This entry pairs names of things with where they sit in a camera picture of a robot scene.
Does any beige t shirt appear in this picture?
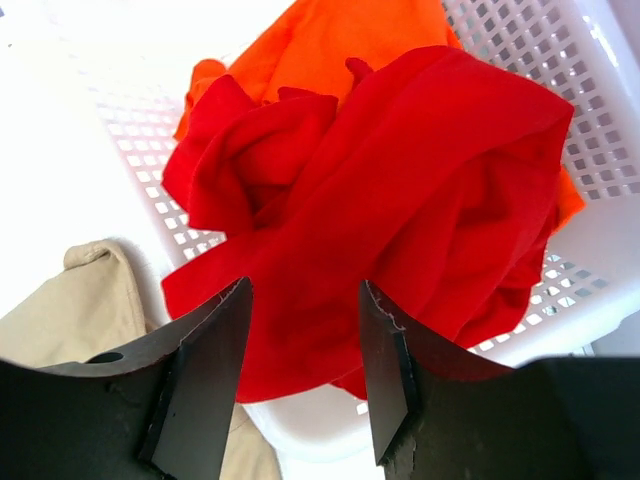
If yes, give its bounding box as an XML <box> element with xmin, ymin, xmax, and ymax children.
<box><xmin>0</xmin><ymin>239</ymin><xmax>281</xmax><ymax>480</ymax></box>

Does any red t shirt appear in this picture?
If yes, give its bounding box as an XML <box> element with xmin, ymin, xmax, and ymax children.
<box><xmin>163</xmin><ymin>46</ymin><xmax>574</xmax><ymax>403</ymax></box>

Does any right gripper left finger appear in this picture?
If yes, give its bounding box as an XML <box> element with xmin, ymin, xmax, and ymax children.
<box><xmin>1</xmin><ymin>278</ymin><xmax>253</xmax><ymax>479</ymax></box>

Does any white plastic basket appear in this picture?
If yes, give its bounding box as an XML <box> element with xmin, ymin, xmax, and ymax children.
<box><xmin>57</xmin><ymin>1</ymin><xmax>639</xmax><ymax>461</ymax></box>

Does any orange t shirt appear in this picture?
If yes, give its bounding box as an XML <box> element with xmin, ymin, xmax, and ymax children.
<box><xmin>162</xmin><ymin>1</ymin><xmax>584</xmax><ymax>257</ymax></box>

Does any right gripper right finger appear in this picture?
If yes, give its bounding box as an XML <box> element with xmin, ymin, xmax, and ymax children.
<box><xmin>359</xmin><ymin>281</ymin><xmax>639</xmax><ymax>479</ymax></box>

